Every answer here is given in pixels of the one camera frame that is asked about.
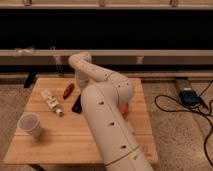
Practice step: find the clear plastic cup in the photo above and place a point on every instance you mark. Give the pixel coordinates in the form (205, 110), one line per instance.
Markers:
(30, 124)

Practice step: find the black eraser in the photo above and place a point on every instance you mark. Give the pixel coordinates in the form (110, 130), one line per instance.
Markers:
(77, 108)

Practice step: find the beige cylindrical gripper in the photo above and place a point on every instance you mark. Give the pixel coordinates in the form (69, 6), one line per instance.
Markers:
(82, 79)

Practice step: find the wooden table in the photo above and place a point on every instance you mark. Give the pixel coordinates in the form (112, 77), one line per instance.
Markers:
(67, 139)

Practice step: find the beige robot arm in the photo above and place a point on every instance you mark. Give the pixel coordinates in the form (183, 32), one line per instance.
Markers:
(103, 91)

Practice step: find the blue power adapter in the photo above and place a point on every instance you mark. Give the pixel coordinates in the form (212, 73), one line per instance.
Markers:
(189, 97)

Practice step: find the red brown small object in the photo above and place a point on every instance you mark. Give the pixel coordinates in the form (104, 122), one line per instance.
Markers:
(68, 91)

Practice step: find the white plastic bottle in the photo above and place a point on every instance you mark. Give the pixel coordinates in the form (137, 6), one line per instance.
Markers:
(52, 102)

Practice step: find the orange bowl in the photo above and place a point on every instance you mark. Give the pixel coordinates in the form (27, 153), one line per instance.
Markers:
(124, 109)

